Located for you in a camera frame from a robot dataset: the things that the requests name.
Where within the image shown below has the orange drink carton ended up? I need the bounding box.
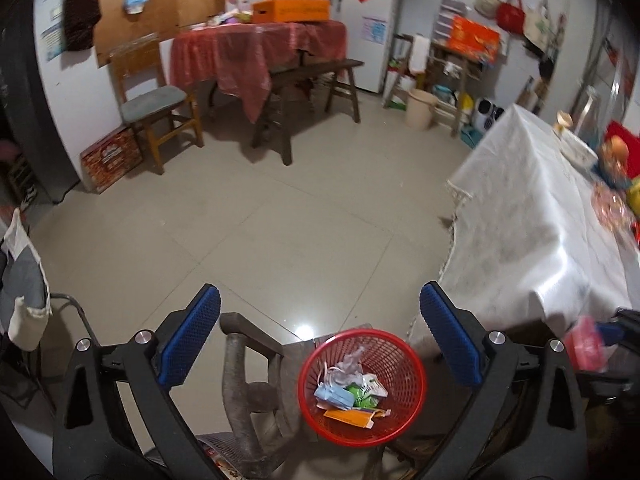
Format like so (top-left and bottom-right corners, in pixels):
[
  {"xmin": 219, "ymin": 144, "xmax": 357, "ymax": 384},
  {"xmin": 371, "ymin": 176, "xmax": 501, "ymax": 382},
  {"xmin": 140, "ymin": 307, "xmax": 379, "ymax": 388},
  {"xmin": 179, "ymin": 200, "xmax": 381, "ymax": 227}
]
[{"xmin": 323, "ymin": 407, "xmax": 392, "ymax": 430}]

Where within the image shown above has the orange cardboard box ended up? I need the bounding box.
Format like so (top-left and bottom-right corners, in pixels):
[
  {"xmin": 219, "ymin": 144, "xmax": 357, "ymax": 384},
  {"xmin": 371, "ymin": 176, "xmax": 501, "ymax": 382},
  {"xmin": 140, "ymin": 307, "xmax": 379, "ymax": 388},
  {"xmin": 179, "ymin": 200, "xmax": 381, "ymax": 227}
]
[{"xmin": 251, "ymin": 0, "xmax": 332, "ymax": 25}]

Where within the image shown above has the white tissue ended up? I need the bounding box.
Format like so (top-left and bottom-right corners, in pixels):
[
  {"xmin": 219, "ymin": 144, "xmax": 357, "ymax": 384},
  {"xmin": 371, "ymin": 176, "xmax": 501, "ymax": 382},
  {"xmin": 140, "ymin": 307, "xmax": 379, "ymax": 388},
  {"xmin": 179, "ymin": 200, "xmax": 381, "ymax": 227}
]
[{"xmin": 322, "ymin": 347, "xmax": 369, "ymax": 384}]

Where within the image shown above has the wooden bench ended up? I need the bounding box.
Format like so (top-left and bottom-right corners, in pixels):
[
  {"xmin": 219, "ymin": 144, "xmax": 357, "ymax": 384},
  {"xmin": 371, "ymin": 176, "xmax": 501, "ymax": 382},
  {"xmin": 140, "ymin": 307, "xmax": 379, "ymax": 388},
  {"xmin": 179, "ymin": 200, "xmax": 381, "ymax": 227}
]
[{"xmin": 252, "ymin": 58, "xmax": 365, "ymax": 166}]

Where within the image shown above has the wooden chair grey seat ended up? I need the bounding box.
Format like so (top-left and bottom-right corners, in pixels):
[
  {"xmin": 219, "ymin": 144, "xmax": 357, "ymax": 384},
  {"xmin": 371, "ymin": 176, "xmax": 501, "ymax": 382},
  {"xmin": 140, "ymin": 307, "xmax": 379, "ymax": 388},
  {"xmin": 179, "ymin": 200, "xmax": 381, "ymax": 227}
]
[{"xmin": 108, "ymin": 42, "xmax": 205, "ymax": 176}]

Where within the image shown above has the white tablecloth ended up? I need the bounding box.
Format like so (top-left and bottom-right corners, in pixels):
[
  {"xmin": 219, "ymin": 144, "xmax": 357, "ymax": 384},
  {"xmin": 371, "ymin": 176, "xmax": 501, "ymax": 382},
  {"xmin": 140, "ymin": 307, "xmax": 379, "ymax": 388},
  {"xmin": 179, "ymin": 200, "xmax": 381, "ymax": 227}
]
[{"xmin": 407, "ymin": 102, "xmax": 640, "ymax": 357}]

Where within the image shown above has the red pillow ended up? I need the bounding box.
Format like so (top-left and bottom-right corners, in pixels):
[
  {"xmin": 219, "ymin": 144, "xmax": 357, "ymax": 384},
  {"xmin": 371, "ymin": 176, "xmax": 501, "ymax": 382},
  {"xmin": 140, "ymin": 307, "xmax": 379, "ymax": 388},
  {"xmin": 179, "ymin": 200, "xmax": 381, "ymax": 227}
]
[{"xmin": 604, "ymin": 119, "xmax": 640, "ymax": 149}]

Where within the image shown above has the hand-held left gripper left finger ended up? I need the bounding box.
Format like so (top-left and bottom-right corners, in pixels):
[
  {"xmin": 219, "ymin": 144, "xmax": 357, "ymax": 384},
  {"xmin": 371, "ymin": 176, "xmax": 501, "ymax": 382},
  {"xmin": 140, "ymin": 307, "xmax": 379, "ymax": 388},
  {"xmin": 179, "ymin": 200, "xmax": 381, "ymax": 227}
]
[{"xmin": 52, "ymin": 284, "xmax": 222, "ymax": 480}]

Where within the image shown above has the white refrigerator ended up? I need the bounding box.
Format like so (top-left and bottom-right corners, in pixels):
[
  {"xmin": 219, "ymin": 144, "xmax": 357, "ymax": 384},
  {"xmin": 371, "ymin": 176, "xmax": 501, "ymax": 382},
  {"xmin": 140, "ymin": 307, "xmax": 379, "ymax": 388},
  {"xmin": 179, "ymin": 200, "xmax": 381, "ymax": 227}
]
[{"xmin": 332, "ymin": 0, "xmax": 406, "ymax": 95}]

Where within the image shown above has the beige plastic bucket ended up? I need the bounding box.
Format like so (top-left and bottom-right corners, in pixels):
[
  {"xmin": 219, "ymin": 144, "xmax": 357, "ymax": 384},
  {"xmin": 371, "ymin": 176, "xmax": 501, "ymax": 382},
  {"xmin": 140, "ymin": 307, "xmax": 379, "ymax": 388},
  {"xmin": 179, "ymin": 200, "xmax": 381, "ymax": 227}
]
[{"xmin": 403, "ymin": 88, "xmax": 439, "ymax": 131}]

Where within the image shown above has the red plastic table cover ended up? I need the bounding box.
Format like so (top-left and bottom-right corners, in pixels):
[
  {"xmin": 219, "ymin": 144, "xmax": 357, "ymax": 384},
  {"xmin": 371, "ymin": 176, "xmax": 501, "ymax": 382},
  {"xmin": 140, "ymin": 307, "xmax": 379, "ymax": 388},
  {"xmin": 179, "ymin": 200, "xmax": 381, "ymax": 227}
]
[{"xmin": 169, "ymin": 20, "xmax": 349, "ymax": 124}]

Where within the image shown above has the dark knitted sweater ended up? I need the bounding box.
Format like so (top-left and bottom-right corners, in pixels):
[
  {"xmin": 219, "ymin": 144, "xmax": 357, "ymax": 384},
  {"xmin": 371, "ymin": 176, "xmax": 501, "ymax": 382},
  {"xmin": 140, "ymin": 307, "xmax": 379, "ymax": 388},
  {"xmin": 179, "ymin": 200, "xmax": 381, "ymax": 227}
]
[{"xmin": 62, "ymin": 0, "xmax": 104, "ymax": 54}]

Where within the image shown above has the white towel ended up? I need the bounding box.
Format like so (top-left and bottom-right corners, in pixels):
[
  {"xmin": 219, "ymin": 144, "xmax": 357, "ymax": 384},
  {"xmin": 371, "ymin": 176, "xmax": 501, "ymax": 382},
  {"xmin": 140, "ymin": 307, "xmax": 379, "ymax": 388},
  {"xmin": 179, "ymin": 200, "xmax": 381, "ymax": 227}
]
[{"xmin": 409, "ymin": 34, "xmax": 431, "ymax": 75}]

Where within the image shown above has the blue paper sheet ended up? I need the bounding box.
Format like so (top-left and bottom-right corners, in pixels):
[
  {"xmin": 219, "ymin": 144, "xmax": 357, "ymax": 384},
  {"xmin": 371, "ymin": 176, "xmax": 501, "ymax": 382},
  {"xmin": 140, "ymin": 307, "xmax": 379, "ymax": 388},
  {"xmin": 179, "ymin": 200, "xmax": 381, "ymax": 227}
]
[{"xmin": 360, "ymin": 15, "xmax": 389, "ymax": 45}]

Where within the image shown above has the clear plastic bag with peels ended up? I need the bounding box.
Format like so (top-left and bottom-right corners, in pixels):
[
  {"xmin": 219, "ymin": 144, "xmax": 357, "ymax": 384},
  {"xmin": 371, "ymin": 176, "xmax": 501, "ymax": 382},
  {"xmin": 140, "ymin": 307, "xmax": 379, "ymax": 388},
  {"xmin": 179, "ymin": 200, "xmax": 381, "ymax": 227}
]
[{"xmin": 592, "ymin": 184, "xmax": 627, "ymax": 232}]

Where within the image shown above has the red plastic basket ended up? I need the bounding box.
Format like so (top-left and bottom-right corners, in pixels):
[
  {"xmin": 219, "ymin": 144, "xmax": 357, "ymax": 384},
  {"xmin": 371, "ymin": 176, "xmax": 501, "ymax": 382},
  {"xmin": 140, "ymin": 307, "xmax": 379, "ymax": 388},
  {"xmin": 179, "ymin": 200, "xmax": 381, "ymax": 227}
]
[{"xmin": 298, "ymin": 328, "xmax": 428, "ymax": 449}]

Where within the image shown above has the blue face mask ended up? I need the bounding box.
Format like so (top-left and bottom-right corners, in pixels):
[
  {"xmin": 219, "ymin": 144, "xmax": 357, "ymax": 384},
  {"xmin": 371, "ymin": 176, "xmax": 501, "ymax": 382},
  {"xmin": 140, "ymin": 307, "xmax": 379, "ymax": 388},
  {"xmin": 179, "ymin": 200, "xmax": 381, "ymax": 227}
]
[{"xmin": 313, "ymin": 383, "xmax": 354, "ymax": 409}]

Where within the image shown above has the glass fruit bowl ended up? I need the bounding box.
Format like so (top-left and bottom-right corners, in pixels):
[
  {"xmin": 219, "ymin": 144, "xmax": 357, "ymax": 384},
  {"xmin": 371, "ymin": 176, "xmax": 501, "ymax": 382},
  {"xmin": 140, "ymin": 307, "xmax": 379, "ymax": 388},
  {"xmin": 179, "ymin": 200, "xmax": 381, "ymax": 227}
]
[{"xmin": 599, "ymin": 150, "xmax": 634, "ymax": 189}]

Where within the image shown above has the brown cardboard wall panel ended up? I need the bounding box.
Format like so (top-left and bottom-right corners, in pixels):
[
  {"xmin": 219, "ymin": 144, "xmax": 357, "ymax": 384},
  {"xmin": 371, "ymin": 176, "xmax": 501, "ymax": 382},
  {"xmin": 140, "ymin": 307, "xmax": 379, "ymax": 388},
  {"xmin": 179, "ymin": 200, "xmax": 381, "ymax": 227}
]
[{"xmin": 94, "ymin": 0, "xmax": 226, "ymax": 69}]

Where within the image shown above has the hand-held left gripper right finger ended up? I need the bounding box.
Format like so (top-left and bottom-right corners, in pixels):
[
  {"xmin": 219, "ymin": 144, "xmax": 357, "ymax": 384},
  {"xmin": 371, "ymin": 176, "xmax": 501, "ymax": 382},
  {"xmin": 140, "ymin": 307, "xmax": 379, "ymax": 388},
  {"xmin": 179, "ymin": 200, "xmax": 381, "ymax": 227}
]
[{"xmin": 419, "ymin": 281, "xmax": 587, "ymax": 480}]

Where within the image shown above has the white shelf rack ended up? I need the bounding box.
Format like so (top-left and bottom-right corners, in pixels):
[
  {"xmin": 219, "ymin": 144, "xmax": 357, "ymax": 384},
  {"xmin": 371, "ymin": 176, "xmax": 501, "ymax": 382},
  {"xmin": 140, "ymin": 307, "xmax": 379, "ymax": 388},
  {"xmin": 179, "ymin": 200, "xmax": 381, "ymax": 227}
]
[{"xmin": 439, "ymin": 0, "xmax": 469, "ymax": 46}]

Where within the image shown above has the white electric heater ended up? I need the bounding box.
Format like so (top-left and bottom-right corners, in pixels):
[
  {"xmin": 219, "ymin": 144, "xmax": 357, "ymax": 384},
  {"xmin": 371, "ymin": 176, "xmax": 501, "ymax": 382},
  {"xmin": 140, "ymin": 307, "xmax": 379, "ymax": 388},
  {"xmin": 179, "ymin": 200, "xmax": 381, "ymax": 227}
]
[{"xmin": 472, "ymin": 97, "xmax": 506, "ymax": 132}]

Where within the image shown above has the white tote bag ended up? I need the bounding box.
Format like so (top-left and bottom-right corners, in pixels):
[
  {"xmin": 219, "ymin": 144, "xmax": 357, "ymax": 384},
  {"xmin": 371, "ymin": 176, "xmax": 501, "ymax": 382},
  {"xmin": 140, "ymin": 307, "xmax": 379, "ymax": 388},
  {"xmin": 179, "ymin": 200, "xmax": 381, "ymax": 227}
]
[{"xmin": 522, "ymin": 2, "xmax": 551, "ymax": 51}]

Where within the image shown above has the pale red apple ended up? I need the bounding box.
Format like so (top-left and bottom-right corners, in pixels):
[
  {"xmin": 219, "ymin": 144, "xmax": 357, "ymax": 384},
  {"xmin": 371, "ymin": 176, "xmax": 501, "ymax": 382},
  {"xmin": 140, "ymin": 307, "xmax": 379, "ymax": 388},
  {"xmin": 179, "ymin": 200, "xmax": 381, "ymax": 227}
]
[{"xmin": 602, "ymin": 138, "xmax": 630, "ymax": 162}]

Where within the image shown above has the grey steel thermos bottle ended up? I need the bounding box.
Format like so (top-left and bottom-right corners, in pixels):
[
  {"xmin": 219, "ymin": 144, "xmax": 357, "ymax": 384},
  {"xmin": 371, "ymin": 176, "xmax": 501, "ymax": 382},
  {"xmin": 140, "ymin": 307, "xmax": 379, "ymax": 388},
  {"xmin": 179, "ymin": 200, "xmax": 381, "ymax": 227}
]
[{"xmin": 574, "ymin": 87, "xmax": 601, "ymax": 136}]

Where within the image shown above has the wall notice paper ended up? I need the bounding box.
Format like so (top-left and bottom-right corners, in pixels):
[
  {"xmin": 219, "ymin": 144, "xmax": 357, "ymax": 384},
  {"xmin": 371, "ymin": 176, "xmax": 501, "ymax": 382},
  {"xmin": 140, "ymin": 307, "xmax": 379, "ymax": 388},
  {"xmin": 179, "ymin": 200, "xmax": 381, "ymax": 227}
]
[{"xmin": 40, "ymin": 7, "xmax": 66, "ymax": 64}]

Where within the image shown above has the red printed carton box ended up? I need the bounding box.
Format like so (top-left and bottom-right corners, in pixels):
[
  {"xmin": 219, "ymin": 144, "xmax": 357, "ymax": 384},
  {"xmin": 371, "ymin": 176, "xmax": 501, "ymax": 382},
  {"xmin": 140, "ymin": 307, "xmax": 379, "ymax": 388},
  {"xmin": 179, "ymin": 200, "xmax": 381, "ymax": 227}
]
[{"xmin": 79, "ymin": 127, "xmax": 145, "ymax": 195}]

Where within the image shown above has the red handbag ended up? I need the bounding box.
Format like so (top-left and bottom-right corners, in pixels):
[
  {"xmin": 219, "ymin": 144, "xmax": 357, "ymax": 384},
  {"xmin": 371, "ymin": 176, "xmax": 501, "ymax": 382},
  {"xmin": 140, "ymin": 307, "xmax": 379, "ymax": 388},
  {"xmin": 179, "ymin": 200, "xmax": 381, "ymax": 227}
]
[{"xmin": 494, "ymin": 0, "xmax": 526, "ymax": 34}]

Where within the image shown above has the white plate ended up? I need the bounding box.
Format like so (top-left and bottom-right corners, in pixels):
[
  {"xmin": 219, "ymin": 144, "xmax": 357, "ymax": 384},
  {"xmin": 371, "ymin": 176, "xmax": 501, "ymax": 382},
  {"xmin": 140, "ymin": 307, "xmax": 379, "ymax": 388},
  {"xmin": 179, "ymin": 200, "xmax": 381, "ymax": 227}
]
[{"xmin": 559, "ymin": 135, "xmax": 600, "ymax": 167}]

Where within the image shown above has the red gift box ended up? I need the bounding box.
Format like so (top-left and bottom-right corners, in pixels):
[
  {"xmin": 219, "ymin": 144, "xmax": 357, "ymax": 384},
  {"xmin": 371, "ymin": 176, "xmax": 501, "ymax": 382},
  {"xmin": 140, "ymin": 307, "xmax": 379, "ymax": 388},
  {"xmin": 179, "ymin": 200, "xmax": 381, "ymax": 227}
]
[{"xmin": 446, "ymin": 14, "xmax": 501, "ymax": 64}]

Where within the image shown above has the dark wooden chair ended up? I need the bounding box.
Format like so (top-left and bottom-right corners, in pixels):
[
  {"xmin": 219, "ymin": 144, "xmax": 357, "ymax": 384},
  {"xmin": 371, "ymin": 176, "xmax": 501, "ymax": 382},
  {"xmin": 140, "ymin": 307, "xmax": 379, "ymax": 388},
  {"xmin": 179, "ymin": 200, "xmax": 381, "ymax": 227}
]
[{"xmin": 219, "ymin": 312, "xmax": 322, "ymax": 480}]

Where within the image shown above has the red snack packet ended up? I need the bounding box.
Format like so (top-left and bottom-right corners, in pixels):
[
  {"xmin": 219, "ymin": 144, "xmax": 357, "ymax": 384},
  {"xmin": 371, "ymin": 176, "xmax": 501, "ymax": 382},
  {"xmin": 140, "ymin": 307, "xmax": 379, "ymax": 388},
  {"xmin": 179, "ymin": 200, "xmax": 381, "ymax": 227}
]
[{"xmin": 564, "ymin": 316, "xmax": 612, "ymax": 373}]

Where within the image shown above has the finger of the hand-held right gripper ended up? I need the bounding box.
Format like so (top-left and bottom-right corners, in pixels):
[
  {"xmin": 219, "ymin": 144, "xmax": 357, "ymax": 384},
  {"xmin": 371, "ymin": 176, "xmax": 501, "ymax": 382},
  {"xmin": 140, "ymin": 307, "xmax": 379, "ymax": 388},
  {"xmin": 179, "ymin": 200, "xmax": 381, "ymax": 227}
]
[
  {"xmin": 595, "ymin": 307, "xmax": 640, "ymax": 343},
  {"xmin": 580, "ymin": 355, "xmax": 640, "ymax": 406}
]

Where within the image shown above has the green white drink carton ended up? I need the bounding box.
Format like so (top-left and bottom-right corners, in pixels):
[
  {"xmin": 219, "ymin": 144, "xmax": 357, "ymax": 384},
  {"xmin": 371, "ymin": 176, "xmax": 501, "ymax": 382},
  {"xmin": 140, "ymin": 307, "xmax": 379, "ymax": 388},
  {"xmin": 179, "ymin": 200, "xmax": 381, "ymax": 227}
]
[{"xmin": 350, "ymin": 373, "xmax": 390, "ymax": 408}]

